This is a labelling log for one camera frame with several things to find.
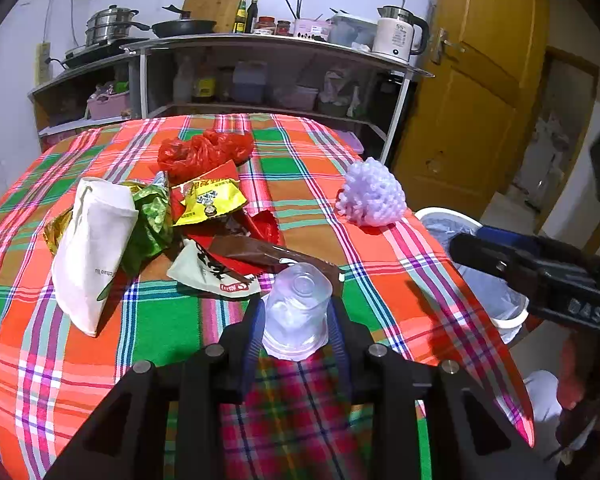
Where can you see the pink utensil holder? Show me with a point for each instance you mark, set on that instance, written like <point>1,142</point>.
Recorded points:
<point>312,29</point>

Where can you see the dark chopsticks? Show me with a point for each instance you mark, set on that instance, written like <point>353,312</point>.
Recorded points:
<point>295,9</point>

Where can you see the black frying pan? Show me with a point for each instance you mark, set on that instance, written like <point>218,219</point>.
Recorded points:
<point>182,27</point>

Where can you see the purple storage box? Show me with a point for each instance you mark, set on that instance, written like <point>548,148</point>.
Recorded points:
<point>352,141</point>

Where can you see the red snack wrapper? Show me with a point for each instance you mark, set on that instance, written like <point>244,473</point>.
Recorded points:
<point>265,225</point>

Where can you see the white foam fruit net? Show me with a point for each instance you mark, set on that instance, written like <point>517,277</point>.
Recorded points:
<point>372,192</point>

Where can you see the steel kitchen rack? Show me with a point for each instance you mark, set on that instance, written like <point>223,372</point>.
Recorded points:
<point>280,45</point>

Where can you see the green glass bottle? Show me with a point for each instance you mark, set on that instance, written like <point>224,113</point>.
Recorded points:
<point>239,17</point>

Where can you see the plaid tablecloth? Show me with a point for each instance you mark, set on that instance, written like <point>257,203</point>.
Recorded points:
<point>290,425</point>

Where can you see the low shelf unit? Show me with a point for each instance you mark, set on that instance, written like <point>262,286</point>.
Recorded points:
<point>80,72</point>

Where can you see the clear plastic cup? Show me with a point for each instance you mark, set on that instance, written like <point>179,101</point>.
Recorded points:
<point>295,310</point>

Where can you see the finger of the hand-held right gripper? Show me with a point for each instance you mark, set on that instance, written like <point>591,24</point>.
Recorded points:
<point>510,238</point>
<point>495,265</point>

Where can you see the white plastic bottle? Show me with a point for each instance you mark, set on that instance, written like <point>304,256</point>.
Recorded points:
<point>182,82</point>

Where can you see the clear plastic container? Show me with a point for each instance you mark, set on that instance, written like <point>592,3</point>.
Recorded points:
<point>352,30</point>

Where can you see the person's right hand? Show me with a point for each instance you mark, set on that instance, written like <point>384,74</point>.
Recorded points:
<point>575,375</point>

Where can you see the yellow snack packet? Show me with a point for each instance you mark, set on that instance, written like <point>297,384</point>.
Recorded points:
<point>210,202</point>

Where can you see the white trash bin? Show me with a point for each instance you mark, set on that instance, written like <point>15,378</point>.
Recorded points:
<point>509,327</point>

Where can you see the yellow label oil bottle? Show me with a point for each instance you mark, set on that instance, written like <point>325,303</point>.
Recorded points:
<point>205,85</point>

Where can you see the white paper bag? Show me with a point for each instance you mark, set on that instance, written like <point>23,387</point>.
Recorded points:
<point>92,250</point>

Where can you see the brown snack wrapper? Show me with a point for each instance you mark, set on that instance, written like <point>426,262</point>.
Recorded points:
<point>252,251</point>

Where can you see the large red sauce jar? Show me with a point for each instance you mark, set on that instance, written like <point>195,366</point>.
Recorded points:
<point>266,26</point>

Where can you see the red plastic bag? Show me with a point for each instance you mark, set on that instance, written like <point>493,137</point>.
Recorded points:
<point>200,152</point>

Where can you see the green foil wrapper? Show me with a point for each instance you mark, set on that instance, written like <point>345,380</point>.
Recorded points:
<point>150,225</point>

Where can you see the gold foil wrapper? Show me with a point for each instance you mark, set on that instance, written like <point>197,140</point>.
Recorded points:
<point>55,237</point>

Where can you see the yellow wooden door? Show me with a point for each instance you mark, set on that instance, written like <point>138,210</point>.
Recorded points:
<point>480,85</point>

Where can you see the clear plastic tub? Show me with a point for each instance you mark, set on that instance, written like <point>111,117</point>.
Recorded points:
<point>295,97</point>

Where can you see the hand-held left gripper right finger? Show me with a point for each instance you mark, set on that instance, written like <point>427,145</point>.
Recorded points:
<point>338,342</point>

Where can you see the white electric kettle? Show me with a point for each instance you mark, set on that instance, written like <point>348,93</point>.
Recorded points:
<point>395,35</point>

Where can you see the pink plastic basket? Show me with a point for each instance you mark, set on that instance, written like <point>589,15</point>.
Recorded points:
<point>107,107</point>

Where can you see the crumpled plastic bags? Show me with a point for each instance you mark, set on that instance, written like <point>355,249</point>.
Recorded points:
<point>337,90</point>

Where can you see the black induction cooker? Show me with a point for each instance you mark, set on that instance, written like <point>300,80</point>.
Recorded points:
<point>97,52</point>

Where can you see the yellow power strip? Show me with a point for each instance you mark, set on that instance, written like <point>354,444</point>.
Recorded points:
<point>43,62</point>

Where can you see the grey bin liner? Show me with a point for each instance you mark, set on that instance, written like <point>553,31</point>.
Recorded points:
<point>490,290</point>

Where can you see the white wrapper with red print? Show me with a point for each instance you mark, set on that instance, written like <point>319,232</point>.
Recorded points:
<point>195,271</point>

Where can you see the small red sauce jar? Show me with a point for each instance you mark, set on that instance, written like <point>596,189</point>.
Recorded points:
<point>283,28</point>

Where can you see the grey plastic jug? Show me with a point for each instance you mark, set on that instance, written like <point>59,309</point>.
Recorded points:
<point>250,82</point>

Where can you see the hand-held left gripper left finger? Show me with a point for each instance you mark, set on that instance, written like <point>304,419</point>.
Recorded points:
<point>256,341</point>

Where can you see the steel steamer pot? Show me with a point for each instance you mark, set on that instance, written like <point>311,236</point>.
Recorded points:
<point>107,25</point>

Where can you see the person's light trouser leg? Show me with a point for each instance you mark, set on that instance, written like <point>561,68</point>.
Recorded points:
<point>542,410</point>

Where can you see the dark sauce bottle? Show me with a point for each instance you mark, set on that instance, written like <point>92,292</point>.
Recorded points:
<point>252,15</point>

